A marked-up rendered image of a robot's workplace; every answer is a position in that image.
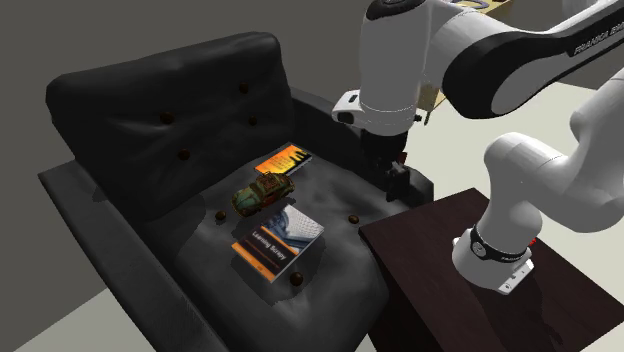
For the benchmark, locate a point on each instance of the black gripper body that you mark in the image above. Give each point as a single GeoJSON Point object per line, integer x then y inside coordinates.
{"type": "Point", "coordinates": [382, 148]}

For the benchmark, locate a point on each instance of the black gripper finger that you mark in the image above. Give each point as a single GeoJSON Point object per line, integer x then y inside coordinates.
{"type": "Point", "coordinates": [396, 184]}

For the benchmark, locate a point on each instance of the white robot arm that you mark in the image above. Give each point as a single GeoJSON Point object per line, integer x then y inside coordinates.
{"type": "Point", "coordinates": [536, 180]}

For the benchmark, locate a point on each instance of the tan wooden furniture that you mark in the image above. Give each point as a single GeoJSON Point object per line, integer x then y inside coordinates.
{"type": "Point", "coordinates": [434, 97]}

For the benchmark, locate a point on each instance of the orange and black book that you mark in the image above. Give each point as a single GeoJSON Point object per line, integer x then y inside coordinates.
{"type": "Point", "coordinates": [282, 161]}

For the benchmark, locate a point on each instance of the rusty green toy car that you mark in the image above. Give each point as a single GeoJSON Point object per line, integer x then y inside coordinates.
{"type": "Point", "coordinates": [262, 193]}

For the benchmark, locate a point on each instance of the grey and orange book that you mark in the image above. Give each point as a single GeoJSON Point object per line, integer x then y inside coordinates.
{"type": "Point", "coordinates": [278, 242]}

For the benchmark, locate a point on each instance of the dark brown robot stand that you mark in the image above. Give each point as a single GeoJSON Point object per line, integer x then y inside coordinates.
{"type": "Point", "coordinates": [487, 317]}

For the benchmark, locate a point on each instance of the black leather armchair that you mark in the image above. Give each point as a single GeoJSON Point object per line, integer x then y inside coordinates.
{"type": "Point", "coordinates": [161, 117]}

